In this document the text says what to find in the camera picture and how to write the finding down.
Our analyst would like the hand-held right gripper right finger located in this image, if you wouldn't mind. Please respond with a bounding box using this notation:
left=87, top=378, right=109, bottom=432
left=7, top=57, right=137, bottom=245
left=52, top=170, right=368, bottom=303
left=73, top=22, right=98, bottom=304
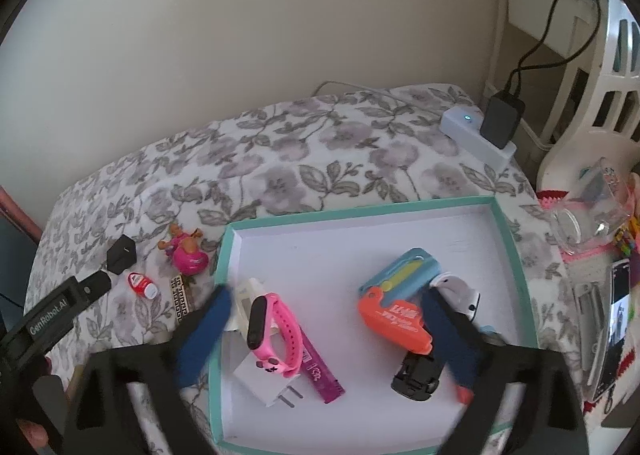
left=421, top=291, right=591, bottom=455

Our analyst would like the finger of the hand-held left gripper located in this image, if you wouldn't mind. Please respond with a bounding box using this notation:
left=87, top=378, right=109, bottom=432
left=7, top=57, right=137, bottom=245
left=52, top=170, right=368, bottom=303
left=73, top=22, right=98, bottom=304
left=81, top=269, right=112, bottom=297

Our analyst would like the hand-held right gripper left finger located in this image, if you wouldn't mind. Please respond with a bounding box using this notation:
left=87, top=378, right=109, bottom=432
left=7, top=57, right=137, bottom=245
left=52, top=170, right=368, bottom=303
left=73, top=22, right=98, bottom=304
left=62, top=286, right=234, bottom=455

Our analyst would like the white and black gadget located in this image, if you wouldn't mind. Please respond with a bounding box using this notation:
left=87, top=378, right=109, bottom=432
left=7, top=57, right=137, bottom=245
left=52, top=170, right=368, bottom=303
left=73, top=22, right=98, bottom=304
left=431, top=273, right=482, bottom=322

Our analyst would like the cream rectangular hair claw clip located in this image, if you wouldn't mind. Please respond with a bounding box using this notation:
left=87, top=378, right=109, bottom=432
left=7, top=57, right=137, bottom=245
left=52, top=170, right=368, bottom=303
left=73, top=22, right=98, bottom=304
left=227, top=277, right=273, bottom=336

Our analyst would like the orange utility knife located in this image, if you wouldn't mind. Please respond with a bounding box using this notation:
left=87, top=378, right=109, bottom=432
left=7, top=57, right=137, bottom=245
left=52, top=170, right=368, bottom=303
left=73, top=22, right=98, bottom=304
left=357, top=285, right=433, bottom=355

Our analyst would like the black round device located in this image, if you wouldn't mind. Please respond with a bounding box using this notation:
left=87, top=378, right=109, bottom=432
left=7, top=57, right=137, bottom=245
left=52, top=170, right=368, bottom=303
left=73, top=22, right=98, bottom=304
left=391, top=351, right=447, bottom=403

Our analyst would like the white plug charger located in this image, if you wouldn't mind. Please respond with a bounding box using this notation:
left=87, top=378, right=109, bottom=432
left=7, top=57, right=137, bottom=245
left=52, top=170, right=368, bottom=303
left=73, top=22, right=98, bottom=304
left=231, top=335, right=303, bottom=408

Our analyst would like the pink smart watch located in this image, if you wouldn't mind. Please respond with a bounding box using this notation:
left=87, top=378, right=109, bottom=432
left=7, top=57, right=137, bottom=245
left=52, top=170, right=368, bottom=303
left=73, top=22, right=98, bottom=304
left=246, top=292, right=306, bottom=380

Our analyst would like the blue and yellow utility knife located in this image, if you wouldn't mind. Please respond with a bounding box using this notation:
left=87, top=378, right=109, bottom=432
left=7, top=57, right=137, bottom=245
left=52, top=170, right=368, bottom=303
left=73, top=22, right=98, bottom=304
left=358, top=248, right=443, bottom=303

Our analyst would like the purple plastic comb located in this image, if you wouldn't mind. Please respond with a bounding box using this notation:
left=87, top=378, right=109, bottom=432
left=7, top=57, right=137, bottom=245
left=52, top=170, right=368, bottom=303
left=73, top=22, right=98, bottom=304
left=299, top=327, right=346, bottom=405

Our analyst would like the green framed drawing board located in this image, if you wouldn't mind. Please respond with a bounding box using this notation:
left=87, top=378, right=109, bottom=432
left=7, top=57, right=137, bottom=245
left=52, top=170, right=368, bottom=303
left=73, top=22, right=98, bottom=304
left=207, top=195, right=541, bottom=452

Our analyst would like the black power adapter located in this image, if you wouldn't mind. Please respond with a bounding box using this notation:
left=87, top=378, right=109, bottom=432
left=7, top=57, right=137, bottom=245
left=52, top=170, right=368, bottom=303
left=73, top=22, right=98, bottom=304
left=105, top=235, right=138, bottom=275

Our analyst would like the black and gold patterned strip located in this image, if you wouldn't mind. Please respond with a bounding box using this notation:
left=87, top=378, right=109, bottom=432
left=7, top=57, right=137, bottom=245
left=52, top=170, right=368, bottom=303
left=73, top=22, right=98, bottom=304
left=168, top=274, right=193, bottom=325

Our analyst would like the red and white glue stick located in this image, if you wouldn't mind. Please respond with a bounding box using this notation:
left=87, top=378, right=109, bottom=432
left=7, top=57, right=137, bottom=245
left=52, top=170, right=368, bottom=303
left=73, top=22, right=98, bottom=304
left=126, top=271, right=159, bottom=300

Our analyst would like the pink toy bear figure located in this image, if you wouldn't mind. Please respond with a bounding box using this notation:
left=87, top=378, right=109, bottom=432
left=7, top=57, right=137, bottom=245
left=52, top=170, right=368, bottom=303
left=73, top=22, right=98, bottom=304
left=157, top=223, right=210, bottom=276

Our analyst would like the pink pole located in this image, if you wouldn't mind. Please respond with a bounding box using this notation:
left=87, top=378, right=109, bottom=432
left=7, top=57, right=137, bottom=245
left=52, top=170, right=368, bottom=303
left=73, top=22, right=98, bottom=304
left=0, top=185, right=45, bottom=242

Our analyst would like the silver pen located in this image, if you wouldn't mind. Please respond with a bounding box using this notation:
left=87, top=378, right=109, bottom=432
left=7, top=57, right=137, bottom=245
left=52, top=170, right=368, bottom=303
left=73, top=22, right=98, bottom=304
left=572, top=282, right=601, bottom=388

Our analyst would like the pink crochet mat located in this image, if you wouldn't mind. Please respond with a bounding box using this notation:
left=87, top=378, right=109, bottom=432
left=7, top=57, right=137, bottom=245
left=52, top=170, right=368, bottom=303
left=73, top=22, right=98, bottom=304
left=536, top=187, right=640, bottom=266

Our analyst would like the black smartphone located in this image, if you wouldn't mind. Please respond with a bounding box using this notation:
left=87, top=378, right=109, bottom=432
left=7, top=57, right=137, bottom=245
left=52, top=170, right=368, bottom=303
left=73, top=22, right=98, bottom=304
left=592, top=257, right=633, bottom=403

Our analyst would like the clear glass cup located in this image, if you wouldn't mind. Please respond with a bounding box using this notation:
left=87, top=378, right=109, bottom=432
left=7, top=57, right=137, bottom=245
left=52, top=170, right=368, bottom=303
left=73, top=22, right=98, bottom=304
left=550, top=157, right=633, bottom=253

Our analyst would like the floral blanket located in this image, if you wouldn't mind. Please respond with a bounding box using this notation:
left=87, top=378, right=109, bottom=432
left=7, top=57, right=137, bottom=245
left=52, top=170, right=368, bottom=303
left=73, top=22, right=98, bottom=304
left=22, top=84, right=571, bottom=455

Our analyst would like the white power strip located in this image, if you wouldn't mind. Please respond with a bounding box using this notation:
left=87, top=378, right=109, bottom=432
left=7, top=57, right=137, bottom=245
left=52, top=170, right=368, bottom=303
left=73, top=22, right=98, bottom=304
left=440, top=107, right=517, bottom=170

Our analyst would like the black plugged charger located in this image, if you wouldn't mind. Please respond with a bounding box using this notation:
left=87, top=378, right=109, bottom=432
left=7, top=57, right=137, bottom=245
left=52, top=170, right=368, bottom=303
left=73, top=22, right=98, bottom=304
left=481, top=94, right=526, bottom=150

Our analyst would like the white wooden chair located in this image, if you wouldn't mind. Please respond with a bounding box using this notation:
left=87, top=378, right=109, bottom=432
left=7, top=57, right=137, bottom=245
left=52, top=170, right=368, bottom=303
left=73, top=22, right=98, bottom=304
left=482, top=0, right=640, bottom=188

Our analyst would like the black charger cable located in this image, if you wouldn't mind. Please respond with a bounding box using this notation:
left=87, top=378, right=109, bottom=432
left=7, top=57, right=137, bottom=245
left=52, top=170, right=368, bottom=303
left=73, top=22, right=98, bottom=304
left=502, top=0, right=601, bottom=98

